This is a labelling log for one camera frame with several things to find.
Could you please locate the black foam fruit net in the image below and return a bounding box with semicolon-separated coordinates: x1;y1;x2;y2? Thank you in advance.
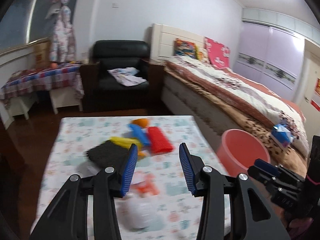
86;140;129;169

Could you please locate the yellow foam fruit net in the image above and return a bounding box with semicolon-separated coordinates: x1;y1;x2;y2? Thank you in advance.
110;137;143;151

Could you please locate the red foam fruit net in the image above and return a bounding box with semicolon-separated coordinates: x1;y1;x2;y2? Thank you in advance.
147;126;174;154

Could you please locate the blue foam fruit net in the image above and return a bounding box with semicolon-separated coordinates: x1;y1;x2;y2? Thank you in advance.
128;124;151;146

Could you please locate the white paper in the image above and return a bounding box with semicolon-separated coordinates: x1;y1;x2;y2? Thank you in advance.
123;194;164;231

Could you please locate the orange peel half dome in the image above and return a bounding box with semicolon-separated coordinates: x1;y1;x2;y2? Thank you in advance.
131;118;150;128

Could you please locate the curved orange peel strip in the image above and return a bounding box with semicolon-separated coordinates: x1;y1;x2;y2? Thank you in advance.
138;151;149;160

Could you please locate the pink plastic trash bucket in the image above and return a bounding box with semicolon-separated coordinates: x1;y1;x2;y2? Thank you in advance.
216;129;271;177

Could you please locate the blue tissue pack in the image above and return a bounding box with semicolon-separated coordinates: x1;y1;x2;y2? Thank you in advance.
270;124;294;150

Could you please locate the floral tablecloth on table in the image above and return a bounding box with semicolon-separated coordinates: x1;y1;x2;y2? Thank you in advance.
30;115;227;239

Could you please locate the bed with brown blanket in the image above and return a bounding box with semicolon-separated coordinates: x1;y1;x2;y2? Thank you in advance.
164;56;310;176

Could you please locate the floral white quilt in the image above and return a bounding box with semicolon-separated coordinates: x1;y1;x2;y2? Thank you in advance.
166;56;310;157

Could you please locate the red door poster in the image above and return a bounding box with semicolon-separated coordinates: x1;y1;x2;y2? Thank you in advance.
310;79;320;112

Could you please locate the black leather armchair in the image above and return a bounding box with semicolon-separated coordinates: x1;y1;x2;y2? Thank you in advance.
79;40;161;113

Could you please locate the white cloth on armchair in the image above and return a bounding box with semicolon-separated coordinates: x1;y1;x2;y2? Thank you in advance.
108;67;147;87

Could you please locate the yellow floral pillow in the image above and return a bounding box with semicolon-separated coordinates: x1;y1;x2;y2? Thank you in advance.
196;47;210;64

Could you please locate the pink floral pillow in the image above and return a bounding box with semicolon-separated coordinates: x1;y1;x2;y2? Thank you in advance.
204;37;230;69

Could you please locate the plaid cloth side table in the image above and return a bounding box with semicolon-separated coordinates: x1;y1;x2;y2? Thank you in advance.
1;62;84;119

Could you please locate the colourful patterned pillow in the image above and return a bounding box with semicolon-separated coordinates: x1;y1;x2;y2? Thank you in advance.
174;38;196;59

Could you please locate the white wooden headboard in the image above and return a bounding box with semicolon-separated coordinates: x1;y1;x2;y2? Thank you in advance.
150;23;204;61

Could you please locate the lilac wardrobe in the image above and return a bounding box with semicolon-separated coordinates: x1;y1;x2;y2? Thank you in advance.
233;8;319;102

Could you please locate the small orange fruit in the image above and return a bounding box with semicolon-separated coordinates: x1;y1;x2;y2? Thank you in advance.
50;63;57;69

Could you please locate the hanging floral puffer jacket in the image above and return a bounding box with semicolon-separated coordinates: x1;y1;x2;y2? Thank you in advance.
49;5;76;63

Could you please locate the brown paper bag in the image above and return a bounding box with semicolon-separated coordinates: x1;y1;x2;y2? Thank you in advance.
34;41;51;69

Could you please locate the hanging white cap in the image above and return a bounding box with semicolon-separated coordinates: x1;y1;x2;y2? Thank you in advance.
45;1;61;20

